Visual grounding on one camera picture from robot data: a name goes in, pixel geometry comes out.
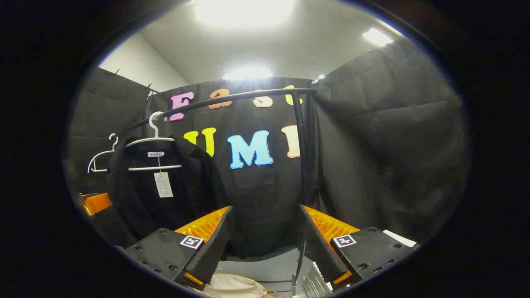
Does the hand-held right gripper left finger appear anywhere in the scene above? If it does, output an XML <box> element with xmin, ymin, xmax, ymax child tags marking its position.
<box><xmin>122</xmin><ymin>206</ymin><xmax>233</xmax><ymax>290</ymax></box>

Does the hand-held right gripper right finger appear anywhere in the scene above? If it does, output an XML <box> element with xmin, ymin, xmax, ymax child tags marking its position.
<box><xmin>299</xmin><ymin>204</ymin><xmax>419</xmax><ymax>290</ymax></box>

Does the black knit garment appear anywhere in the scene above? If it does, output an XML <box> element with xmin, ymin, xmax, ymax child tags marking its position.
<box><xmin>106</xmin><ymin>137</ymin><xmax>229</xmax><ymax>249</ymax></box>

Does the white clothes hanger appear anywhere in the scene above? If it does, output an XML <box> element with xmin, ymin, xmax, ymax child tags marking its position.
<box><xmin>87</xmin><ymin>133</ymin><xmax>119</xmax><ymax>173</ymax></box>
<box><xmin>124</xmin><ymin>111</ymin><xmax>183</xmax><ymax>172</ymax></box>

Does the black metal clothes rack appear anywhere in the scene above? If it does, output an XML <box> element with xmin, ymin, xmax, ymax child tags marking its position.
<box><xmin>112</xmin><ymin>87</ymin><xmax>319</xmax><ymax>296</ymax></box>

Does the grey metal cabinet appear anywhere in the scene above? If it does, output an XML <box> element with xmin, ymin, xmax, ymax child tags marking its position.
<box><xmin>302</xmin><ymin>263</ymin><xmax>332</xmax><ymax>297</ymax></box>

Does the white board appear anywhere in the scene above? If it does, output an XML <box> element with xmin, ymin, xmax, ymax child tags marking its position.
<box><xmin>383</xmin><ymin>230</ymin><xmax>417</xmax><ymax>248</ymax></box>

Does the black backdrop cloth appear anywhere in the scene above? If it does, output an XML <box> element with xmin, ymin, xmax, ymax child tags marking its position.
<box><xmin>66</xmin><ymin>37</ymin><xmax>470</xmax><ymax>259</ymax></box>

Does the ceiling light panel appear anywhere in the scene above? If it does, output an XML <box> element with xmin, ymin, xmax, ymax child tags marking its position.
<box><xmin>195</xmin><ymin>0</ymin><xmax>295</xmax><ymax>26</ymax></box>
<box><xmin>362</xmin><ymin>28</ymin><xmax>394</xmax><ymax>46</ymax></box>
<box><xmin>222</xmin><ymin>68</ymin><xmax>274</xmax><ymax>80</ymax></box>

